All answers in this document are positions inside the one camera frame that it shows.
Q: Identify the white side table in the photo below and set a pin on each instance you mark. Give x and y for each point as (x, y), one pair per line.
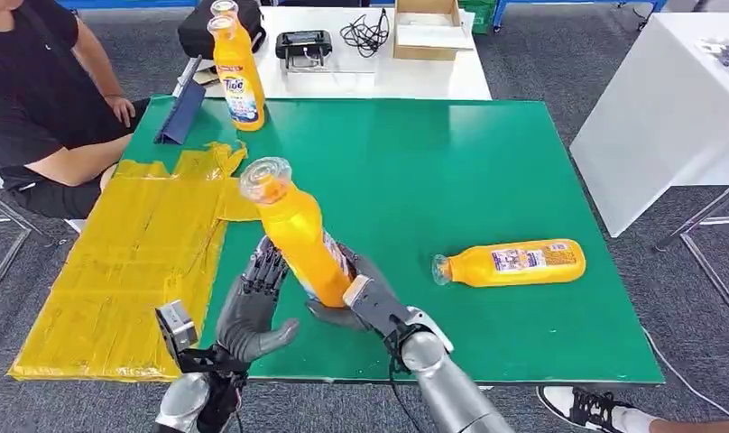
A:
(657, 119)

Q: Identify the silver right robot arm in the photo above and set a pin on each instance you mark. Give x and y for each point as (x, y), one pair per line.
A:
(454, 394)

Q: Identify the person's leg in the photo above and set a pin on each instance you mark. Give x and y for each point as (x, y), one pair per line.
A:
(699, 427)

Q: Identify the metal chair frame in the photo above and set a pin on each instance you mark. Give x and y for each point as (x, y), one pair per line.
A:
(9, 260)

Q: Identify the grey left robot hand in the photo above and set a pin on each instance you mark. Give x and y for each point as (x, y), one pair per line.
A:
(248, 323)

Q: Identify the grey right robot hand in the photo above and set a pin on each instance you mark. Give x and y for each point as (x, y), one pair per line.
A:
(376, 308)

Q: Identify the person's left hand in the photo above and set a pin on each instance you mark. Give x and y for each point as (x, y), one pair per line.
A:
(124, 110)

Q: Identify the black bag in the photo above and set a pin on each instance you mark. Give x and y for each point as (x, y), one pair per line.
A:
(197, 30)

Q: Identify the black and white shoe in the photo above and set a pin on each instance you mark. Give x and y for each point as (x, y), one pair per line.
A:
(585, 409)

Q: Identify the cardboard box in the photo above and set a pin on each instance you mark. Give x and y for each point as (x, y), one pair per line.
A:
(427, 42)

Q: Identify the green plastic crate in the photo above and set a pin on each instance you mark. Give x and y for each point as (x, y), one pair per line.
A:
(481, 13)

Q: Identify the orange drink bottle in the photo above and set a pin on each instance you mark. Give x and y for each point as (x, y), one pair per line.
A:
(239, 78)
(302, 239)
(224, 7)
(520, 263)

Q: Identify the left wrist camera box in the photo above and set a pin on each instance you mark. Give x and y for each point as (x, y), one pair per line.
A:
(176, 326)

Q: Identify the person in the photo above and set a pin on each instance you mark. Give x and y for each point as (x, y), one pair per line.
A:
(30, 89)

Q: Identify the green table mat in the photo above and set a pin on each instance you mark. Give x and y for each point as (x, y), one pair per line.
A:
(430, 179)

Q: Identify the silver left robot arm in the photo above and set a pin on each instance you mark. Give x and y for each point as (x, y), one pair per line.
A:
(182, 406)

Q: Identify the yellow sheet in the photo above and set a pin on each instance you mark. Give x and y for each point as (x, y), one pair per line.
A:
(131, 257)

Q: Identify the black handheld controller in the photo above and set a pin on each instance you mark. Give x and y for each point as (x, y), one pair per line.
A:
(303, 43)

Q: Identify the blue metal frame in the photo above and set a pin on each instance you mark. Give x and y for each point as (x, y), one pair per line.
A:
(579, 3)

